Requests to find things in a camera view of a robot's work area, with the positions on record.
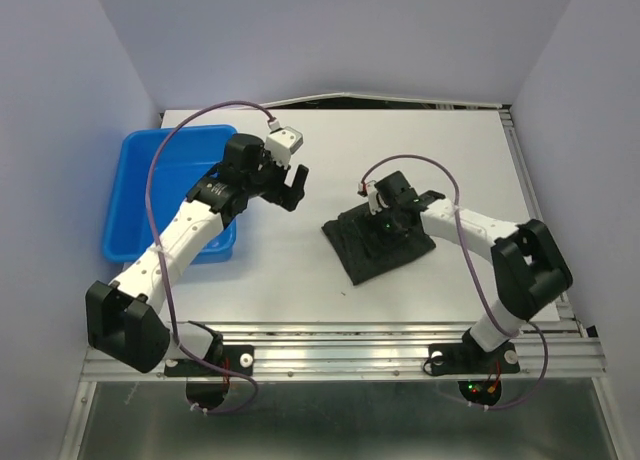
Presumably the black dotted skirt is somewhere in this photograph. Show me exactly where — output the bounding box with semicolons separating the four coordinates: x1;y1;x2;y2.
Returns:
322;204;436;286

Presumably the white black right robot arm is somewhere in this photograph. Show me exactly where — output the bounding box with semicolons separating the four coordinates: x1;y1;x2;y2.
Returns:
360;171;573;370

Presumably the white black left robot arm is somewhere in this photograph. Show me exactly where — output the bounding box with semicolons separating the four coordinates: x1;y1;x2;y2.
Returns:
85;127;309;373

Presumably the blue plastic bin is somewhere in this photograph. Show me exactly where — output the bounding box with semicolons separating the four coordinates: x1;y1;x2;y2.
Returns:
102;125;236;264

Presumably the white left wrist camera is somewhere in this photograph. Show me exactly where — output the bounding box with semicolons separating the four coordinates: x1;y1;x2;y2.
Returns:
264;120;303;169

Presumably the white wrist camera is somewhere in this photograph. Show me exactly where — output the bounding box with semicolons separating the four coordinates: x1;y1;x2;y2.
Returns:
264;120;303;169
358;181;388;215

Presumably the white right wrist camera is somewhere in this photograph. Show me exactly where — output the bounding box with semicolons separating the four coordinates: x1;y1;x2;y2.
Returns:
358;181;388;215

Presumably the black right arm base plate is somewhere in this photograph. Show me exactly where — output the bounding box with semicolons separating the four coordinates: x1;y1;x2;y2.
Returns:
422;342;520;377

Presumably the aluminium table edge rail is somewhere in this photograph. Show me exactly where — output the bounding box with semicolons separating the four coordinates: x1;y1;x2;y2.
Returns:
79;319;609;381

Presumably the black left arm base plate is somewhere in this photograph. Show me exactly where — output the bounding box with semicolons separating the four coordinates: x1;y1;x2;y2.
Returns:
164;344;255;378

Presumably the right side aluminium rail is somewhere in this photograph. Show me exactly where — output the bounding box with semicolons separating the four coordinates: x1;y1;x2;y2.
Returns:
498;105;587;337

